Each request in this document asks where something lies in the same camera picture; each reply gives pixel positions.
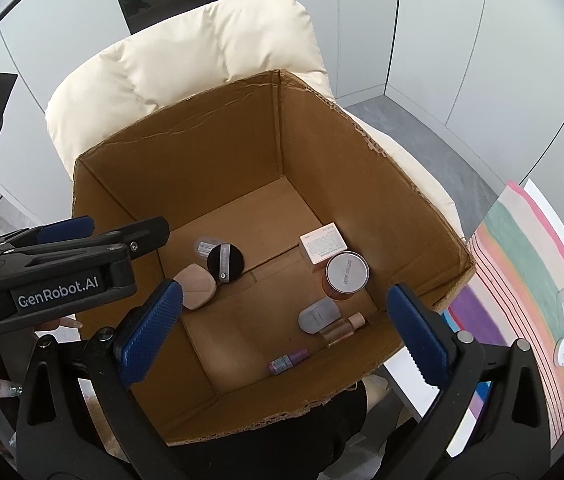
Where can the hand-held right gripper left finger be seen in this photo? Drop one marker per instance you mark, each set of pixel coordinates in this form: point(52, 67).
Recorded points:
point(149, 335)

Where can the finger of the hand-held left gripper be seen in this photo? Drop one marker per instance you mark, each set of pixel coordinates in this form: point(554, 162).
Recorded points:
point(69, 226)
point(146, 232)

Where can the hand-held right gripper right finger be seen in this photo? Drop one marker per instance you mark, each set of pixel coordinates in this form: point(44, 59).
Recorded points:
point(419, 340)

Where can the beige padded puff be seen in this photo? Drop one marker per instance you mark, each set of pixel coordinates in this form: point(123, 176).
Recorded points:
point(194, 287)

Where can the small perfume bottle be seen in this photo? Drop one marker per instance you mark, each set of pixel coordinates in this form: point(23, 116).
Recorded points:
point(342, 331)

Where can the black powder puff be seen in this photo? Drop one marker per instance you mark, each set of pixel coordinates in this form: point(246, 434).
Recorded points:
point(234, 260)

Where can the red gold round can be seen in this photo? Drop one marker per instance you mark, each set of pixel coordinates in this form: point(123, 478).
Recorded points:
point(346, 275)

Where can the small purple bottle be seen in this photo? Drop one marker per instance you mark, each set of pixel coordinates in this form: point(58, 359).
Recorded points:
point(287, 362)

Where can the cardboard box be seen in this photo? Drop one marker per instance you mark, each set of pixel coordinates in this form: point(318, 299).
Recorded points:
point(262, 160)

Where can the small clear labelled bottle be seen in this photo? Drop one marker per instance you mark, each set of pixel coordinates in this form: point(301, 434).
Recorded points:
point(205, 246)

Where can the grey flat compact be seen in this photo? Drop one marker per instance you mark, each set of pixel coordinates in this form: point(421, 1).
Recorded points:
point(318, 316)

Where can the striped cloth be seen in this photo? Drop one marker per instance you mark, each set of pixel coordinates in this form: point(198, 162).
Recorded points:
point(512, 260)

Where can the small white box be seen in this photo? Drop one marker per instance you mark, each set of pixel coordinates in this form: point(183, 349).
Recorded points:
point(323, 245)

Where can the round white compact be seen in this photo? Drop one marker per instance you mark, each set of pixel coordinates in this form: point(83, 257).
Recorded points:
point(561, 351)

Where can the person's black pants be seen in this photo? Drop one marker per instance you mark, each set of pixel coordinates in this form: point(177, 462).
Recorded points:
point(272, 450)

